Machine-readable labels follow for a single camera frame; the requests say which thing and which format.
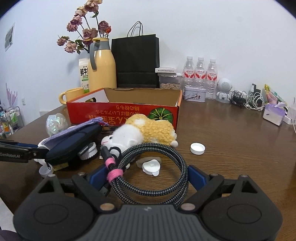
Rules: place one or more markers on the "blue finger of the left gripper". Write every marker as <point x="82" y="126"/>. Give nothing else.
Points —
<point x="35" y="152"/>

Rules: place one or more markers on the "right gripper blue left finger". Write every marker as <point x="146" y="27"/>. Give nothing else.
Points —
<point x="91" y="183"/>

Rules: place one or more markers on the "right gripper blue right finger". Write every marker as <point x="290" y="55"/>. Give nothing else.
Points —
<point x="204" y="182"/>

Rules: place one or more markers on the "white sock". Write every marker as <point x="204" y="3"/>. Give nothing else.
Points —
<point x="45" y="169"/>

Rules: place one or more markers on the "navy zip pouch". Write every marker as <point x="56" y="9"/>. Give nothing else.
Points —
<point x="65" y="154"/>

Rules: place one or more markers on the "white round plastic gadget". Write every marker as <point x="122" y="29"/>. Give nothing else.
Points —
<point x="150" y="165"/>

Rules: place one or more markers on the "white and yellow plush hamster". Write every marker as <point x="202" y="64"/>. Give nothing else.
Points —
<point x="140" y="129"/>

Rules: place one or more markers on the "white ribbed round knob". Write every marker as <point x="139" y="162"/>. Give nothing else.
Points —
<point x="88" y="152"/>

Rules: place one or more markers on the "small white bottle cap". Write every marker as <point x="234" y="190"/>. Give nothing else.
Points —
<point x="197" y="148"/>

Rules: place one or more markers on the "iridescent glass ball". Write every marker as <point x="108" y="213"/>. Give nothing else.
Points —
<point x="56" y="123"/>

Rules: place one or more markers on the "yellow ceramic mug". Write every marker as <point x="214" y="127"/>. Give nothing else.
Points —
<point x="70" y="95"/>

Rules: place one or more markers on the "red cardboard box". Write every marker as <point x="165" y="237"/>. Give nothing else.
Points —
<point x="116" y="105"/>

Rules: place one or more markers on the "small decorated tin box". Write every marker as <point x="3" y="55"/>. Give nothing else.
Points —
<point x="194" y="94"/>

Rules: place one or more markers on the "water bottle right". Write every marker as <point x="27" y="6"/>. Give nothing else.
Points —
<point x="211" y="78"/>

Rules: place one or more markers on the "water bottle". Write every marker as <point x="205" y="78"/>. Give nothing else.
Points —
<point x="189" y="71"/>
<point x="200" y="73"/>
<point x="211" y="78"/>

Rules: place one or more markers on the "white robot toy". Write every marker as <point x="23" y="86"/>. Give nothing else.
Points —
<point x="224" y="87"/>

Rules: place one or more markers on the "white milk carton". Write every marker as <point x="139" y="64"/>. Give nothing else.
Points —
<point x="83" y="73"/>

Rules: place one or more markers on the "purple tissue pack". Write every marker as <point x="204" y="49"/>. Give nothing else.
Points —
<point x="273" y="114"/>

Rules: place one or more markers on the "yellow thermos jug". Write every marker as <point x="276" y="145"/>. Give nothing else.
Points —
<point x="101" y="66"/>

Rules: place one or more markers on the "clear snack container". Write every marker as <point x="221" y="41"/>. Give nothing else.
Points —
<point x="169" y="78"/>

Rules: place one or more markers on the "water bottle middle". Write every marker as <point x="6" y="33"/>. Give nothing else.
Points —
<point x="200" y="73"/>

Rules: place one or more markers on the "water bottle left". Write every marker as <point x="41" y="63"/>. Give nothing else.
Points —
<point x="189" y="71"/>

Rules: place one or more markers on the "colourful snack packet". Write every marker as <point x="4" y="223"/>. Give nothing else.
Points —
<point x="272" y="96"/>

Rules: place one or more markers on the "black paper shopping bag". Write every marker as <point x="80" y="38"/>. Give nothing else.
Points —
<point x="136" y="57"/>

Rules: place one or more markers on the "dried pink rose bouquet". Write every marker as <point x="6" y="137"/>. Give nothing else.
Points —
<point x="79" y="24"/>

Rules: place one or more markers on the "wire storage rack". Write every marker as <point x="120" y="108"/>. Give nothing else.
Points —
<point x="11" y="121"/>

